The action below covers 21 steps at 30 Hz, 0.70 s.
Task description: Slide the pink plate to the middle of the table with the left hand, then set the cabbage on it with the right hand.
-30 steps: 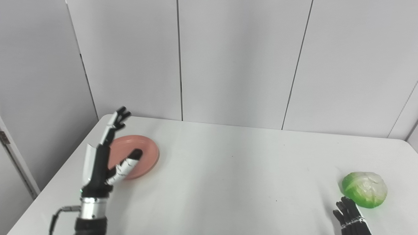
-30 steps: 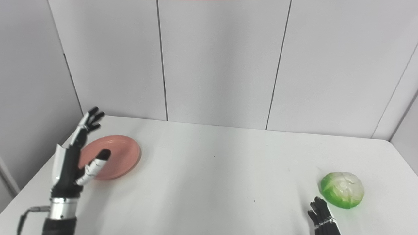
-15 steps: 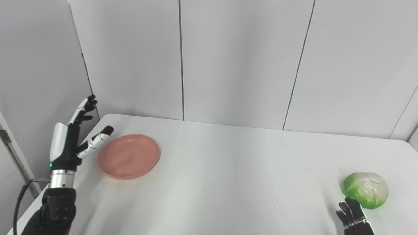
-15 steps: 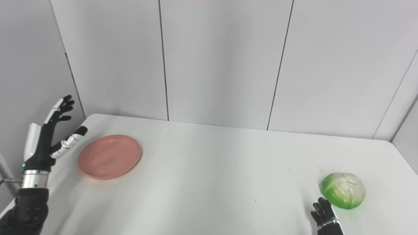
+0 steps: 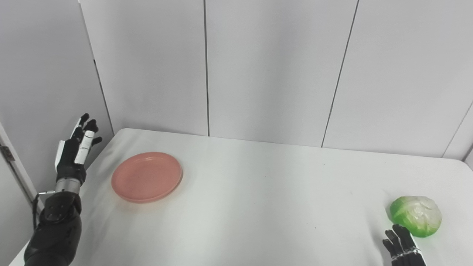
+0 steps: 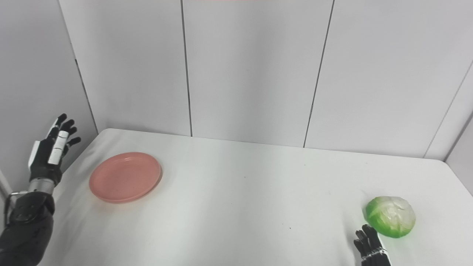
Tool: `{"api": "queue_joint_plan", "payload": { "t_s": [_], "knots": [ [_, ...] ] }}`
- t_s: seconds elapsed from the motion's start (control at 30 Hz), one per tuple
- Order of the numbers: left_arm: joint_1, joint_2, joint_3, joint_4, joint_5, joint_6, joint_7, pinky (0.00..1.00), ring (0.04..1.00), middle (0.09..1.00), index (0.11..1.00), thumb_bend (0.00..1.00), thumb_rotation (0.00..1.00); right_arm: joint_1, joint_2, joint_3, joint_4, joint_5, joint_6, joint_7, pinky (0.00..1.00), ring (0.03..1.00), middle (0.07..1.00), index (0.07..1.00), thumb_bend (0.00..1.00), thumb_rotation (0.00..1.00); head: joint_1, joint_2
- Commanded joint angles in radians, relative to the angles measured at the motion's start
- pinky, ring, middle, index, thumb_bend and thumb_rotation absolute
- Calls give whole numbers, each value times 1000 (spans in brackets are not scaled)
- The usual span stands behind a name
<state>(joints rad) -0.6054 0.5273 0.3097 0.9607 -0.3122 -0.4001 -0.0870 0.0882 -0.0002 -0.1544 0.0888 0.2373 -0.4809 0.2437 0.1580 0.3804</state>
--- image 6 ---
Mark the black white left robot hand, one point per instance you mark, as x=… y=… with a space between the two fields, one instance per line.
x=44 y=164

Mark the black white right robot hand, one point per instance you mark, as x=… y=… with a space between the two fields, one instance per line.
x=371 y=249

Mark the green white cabbage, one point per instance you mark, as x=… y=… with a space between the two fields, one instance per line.
x=390 y=217

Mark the pink round plate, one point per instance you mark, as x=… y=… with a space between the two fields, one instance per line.
x=125 y=178

